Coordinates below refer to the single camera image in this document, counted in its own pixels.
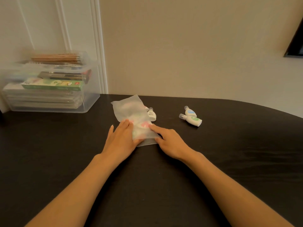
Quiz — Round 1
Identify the person's right hand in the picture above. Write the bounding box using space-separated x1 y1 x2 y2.
148 124 197 162

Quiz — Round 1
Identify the bundle of wooden pencils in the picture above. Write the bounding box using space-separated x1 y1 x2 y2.
31 53 82 65

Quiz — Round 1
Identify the white printed correction tape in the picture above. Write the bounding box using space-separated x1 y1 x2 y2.
147 107 157 122

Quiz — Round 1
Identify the green pencil box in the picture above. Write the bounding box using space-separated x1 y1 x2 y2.
21 77 85 91

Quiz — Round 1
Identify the clear plastic storage bin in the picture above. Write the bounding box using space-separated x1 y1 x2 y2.
0 50 101 114

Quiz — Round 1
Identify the person's left forearm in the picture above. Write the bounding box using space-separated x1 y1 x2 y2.
25 153 119 227

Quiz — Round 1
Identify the white blue correction tape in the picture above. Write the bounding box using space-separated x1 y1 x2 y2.
184 106 197 118

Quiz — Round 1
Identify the person's right forearm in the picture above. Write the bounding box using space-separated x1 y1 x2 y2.
183 152 294 227

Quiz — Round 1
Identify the white green correction tape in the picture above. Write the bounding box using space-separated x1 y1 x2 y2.
179 113 203 127

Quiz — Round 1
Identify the translucent plastic sheet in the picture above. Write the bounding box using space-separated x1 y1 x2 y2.
110 95 160 148

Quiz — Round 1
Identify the black wall television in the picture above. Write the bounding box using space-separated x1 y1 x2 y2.
283 17 303 58

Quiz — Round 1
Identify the person's left hand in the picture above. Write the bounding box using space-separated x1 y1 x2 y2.
100 119 144 161

